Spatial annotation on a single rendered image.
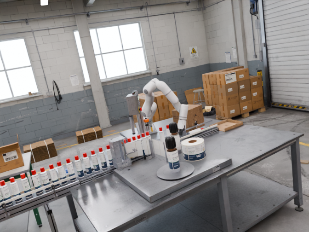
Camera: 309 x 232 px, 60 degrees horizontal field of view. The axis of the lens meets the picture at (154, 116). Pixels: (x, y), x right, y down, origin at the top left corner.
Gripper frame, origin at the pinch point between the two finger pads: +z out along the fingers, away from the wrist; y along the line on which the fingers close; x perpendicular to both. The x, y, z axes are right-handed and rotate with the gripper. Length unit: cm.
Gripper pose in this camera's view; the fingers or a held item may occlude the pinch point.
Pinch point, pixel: (180, 133)
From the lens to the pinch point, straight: 293.1
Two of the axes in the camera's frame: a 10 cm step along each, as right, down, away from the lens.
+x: 8.5, 0.8, 5.1
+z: -1.3, 9.9, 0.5
